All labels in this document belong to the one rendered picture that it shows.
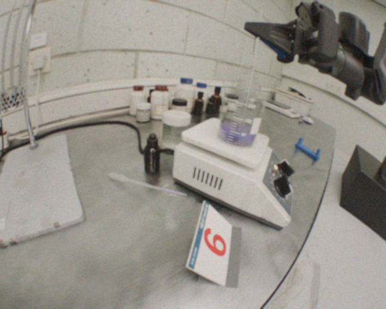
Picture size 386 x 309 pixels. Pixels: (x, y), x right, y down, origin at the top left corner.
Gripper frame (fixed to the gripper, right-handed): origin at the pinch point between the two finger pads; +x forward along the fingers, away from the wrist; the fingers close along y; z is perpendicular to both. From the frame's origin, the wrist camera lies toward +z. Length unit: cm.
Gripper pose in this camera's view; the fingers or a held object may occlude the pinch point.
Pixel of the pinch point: (268, 31)
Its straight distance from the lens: 26.9
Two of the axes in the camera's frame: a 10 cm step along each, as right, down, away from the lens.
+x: -9.7, -2.3, 1.2
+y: -2.1, 4.7, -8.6
